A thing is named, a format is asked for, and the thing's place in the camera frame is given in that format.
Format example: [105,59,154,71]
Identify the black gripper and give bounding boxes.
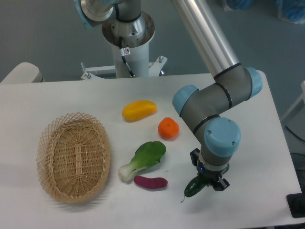
[190,148,230,191]

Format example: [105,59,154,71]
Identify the green cucumber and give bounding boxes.
[181,175,209,203]

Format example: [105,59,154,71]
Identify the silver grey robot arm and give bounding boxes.
[74,0,263,197]

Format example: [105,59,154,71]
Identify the woven wicker basket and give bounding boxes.
[36,112,111,203]

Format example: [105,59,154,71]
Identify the orange tangerine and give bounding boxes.
[158,117,180,139]

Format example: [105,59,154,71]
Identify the purple sweet potato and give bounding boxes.
[133,176,168,189]

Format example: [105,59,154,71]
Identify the green bok choy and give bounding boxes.
[118,141,166,182]

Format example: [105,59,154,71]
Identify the yellow mango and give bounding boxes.
[122,100,157,122]

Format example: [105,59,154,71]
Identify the black device at edge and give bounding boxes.
[286,193,305,218]

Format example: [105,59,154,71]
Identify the blue plastic bag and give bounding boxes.
[275,0,305,24]

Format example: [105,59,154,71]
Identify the white chair armrest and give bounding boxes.
[0,62,45,85]

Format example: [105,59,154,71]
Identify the white frame at right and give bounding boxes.
[281,81,305,125]

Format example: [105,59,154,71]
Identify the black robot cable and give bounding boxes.
[118,35,136,78]

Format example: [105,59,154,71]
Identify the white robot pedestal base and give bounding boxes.
[81,11,167,80]

